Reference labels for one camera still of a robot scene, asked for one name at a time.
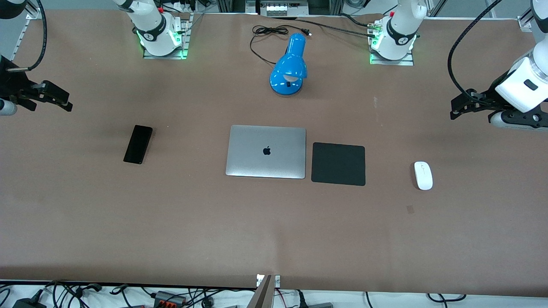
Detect white computer mouse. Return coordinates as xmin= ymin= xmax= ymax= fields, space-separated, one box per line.
xmin=414 ymin=161 xmax=434 ymax=191

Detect black smartphone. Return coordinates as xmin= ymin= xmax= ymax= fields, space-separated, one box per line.
xmin=123 ymin=124 xmax=153 ymax=165

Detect black mouse pad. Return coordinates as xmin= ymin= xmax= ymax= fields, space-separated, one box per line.
xmin=311 ymin=142 xmax=366 ymax=187

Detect blue desk lamp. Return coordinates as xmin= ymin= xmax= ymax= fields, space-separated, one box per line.
xmin=269 ymin=33 xmax=309 ymax=97

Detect black power adapter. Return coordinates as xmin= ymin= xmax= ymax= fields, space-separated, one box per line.
xmin=12 ymin=296 xmax=47 ymax=308

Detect silver closed laptop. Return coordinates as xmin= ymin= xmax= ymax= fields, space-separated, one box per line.
xmin=225 ymin=124 xmax=307 ymax=180

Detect white power strip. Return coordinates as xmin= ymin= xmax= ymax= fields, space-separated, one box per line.
xmin=265 ymin=3 xmax=301 ymax=17

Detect grey box with orange switches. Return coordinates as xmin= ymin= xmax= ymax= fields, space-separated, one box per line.
xmin=153 ymin=290 xmax=188 ymax=308

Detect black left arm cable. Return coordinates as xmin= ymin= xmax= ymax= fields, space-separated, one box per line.
xmin=447 ymin=0 xmax=505 ymax=104

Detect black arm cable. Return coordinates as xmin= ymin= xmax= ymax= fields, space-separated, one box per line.
xmin=26 ymin=0 xmax=48 ymax=71
xmin=447 ymin=0 xmax=505 ymax=104

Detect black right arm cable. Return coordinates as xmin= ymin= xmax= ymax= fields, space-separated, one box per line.
xmin=26 ymin=0 xmax=48 ymax=71

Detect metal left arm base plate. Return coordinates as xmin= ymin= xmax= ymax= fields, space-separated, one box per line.
xmin=369 ymin=21 xmax=415 ymax=66

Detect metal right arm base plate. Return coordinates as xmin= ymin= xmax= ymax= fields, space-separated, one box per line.
xmin=142 ymin=12 xmax=192 ymax=60

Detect black cable across table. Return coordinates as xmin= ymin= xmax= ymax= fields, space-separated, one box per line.
xmin=274 ymin=16 xmax=378 ymax=40

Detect tangled black floor cables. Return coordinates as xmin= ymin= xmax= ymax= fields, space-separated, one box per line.
xmin=0 ymin=280 xmax=257 ymax=308

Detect looped black floor cable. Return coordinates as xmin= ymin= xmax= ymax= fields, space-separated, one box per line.
xmin=426 ymin=293 xmax=468 ymax=303

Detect black lamp power cord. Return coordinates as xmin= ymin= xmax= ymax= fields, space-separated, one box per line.
xmin=250 ymin=25 xmax=313 ymax=65

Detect brown wooden post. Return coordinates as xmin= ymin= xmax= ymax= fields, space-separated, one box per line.
xmin=254 ymin=275 xmax=275 ymax=308

